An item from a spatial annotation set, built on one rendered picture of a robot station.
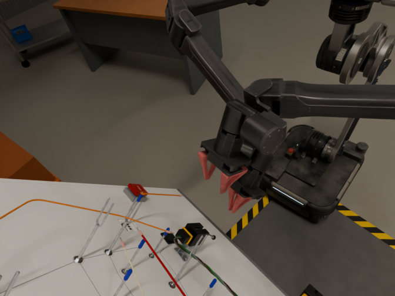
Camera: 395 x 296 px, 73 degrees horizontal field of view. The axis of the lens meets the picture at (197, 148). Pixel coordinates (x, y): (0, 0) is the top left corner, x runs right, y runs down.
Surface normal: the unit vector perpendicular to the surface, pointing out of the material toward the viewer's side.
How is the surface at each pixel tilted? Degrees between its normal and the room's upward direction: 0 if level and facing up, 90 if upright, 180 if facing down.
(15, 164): 0
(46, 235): 54
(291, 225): 0
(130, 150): 0
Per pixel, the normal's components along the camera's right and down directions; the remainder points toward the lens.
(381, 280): -0.14, -0.63
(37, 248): 0.51, -0.84
